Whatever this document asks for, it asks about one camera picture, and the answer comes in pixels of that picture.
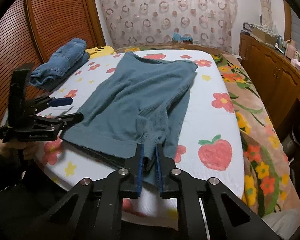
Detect teal knit pants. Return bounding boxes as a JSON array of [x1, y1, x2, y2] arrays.
[[62, 52, 197, 185]]

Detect person's left hand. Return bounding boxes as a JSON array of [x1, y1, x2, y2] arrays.
[[0, 139, 39, 160]]

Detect folded blue denim jeans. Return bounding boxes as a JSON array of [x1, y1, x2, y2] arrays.
[[29, 38, 89, 92]]

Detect white floral strawberry sheet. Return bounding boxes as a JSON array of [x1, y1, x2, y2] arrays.
[[0, 49, 246, 223]]

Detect yellow plush toy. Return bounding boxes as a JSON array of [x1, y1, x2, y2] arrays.
[[85, 46, 114, 59]]

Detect wooden louvered wardrobe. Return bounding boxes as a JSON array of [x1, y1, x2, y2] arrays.
[[0, 0, 106, 122]]

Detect brown floral blanket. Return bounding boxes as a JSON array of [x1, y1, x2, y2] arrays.
[[113, 42, 300, 218]]

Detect small blue toy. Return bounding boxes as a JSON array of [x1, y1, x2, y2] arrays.
[[172, 33, 193, 44]]

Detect patterned beige curtain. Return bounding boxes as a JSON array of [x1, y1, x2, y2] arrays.
[[100, 0, 238, 52]]

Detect long wooden cabinet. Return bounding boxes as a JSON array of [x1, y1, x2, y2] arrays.
[[239, 33, 300, 140]]

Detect cardboard box on cabinet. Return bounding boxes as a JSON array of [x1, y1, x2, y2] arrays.
[[251, 28, 277, 46]]

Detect pink container on cabinet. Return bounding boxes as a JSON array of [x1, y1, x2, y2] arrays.
[[285, 40, 296, 59]]

